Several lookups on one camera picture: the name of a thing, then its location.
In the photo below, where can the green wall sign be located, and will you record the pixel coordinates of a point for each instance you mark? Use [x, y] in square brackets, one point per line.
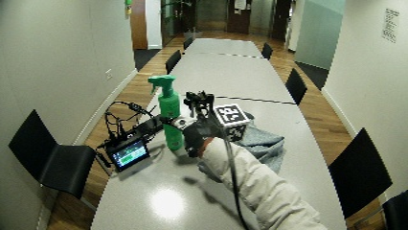
[128, 7]

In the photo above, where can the black camera mount on glove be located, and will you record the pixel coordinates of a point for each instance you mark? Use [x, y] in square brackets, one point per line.
[200, 100]

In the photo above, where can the brown wooden door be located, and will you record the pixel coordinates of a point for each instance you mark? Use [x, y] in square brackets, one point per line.
[139, 24]

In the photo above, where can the white wall socket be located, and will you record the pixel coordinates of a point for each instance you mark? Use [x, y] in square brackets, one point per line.
[110, 74]

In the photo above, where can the small black field monitor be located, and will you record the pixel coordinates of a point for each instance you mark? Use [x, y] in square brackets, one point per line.
[128, 155]

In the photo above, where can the grey cloth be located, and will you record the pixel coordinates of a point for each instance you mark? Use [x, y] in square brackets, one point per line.
[267, 143]

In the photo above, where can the green spray bottle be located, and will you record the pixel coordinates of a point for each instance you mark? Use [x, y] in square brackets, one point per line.
[171, 110]

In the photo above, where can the white printed wall notice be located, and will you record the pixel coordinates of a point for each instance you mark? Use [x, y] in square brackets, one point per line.
[390, 25]

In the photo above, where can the frosted glass panel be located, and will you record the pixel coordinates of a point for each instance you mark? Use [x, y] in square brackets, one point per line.
[320, 32]

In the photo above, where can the black chair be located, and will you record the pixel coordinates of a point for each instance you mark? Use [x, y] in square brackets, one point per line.
[297, 86]
[51, 159]
[398, 211]
[188, 42]
[360, 174]
[267, 51]
[172, 61]

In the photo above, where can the white marker cube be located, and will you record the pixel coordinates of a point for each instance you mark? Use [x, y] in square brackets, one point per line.
[232, 120]

